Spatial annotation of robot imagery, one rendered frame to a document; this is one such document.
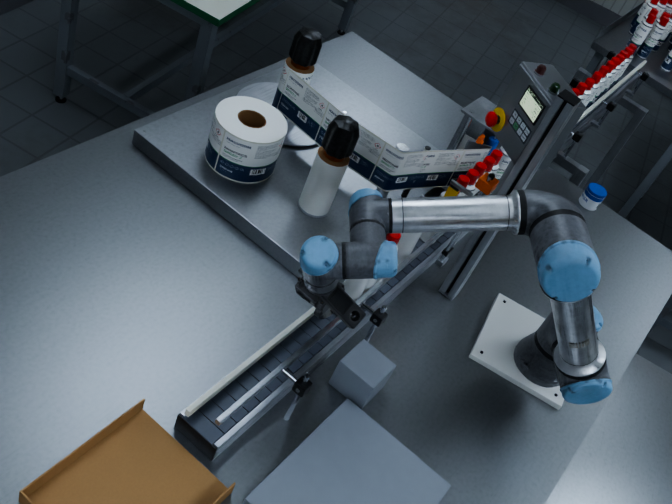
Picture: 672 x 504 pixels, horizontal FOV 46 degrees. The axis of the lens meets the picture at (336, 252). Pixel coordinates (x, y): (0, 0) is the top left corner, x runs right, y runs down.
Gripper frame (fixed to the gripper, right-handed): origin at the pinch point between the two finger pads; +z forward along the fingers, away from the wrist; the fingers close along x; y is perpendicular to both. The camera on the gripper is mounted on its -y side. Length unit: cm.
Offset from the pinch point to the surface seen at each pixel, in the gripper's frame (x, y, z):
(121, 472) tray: 55, 5, -21
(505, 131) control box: -60, -5, -11
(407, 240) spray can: -29.4, -0.2, 9.2
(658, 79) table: -206, -12, 126
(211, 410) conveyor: 35.3, 2.0, -14.2
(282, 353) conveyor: 15.1, 1.6, -2.5
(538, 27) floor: -328, 94, 298
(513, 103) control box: -64, -3, -16
